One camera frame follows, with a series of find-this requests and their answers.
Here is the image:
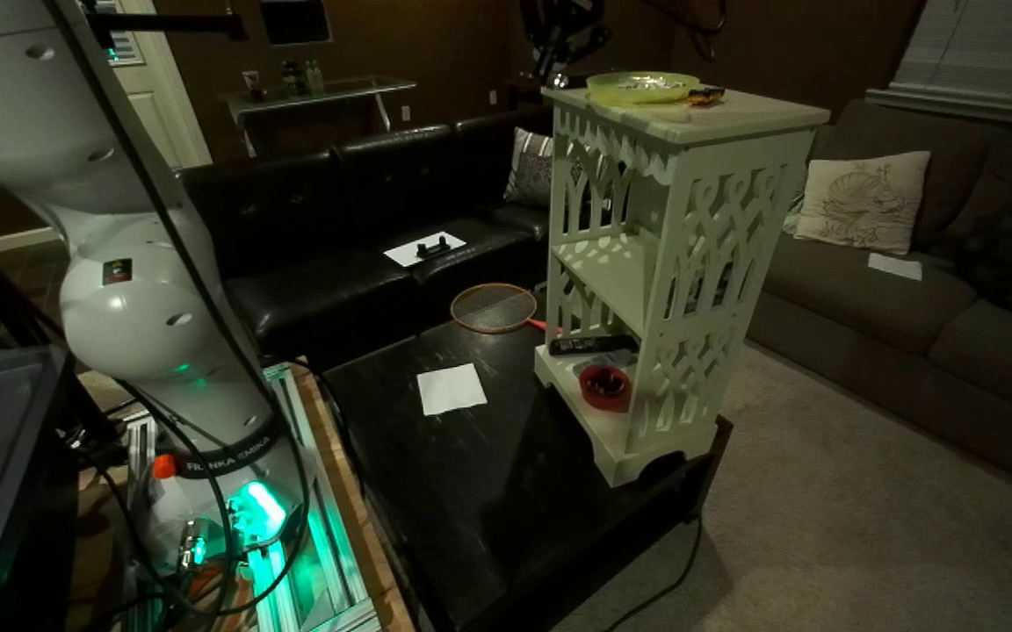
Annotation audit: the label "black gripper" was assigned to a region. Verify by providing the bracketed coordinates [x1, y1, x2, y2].
[520, 0, 617, 61]

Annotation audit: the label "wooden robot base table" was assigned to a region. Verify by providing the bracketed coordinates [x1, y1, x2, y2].
[61, 360, 417, 632]

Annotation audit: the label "white lattice shelf unit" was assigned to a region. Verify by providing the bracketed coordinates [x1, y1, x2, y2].
[529, 80, 834, 493]

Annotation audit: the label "light green plate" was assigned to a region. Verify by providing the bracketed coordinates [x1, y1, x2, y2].
[585, 68, 706, 112]

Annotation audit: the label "grey patterned pillow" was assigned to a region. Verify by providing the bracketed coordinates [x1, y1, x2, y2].
[500, 123, 556, 211]

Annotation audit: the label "small red-brown object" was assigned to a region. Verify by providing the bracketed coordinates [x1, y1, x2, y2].
[686, 80, 731, 112]

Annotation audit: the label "white console table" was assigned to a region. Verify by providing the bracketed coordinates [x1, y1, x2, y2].
[223, 74, 422, 162]

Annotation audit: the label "white paper with black items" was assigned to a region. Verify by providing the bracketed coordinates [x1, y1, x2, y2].
[383, 230, 471, 272]

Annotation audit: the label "black leather sofa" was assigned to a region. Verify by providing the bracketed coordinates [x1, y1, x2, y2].
[177, 108, 556, 373]

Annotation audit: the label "cream patterned pillow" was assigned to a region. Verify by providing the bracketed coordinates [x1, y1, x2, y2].
[792, 149, 936, 260]

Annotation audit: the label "red bowl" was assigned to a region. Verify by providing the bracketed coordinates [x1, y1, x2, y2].
[573, 360, 637, 414]

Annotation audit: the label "square white paper napkin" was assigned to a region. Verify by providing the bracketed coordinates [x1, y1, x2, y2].
[415, 361, 491, 423]

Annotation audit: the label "small white paper sheet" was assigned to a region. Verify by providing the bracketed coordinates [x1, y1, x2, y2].
[866, 249, 928, 284]

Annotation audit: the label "white panel door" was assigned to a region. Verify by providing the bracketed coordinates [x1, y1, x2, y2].
[105, 27, 213, 176]

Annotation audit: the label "white window blinds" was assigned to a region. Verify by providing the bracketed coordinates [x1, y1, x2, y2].
[866, 0, 1012, 132]

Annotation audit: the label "black coffee table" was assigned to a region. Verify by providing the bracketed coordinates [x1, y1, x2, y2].
[316, 312, 733, 632]

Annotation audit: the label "grey fabric sofa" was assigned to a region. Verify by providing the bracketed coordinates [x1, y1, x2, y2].
[746, 100, 1012, 501]

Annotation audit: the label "bottle with orange cap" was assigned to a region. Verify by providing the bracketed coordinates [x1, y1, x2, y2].
[144, 455, 203, 559]

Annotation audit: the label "black floor cable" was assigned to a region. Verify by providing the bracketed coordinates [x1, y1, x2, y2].
[606, 520, 709, 632]

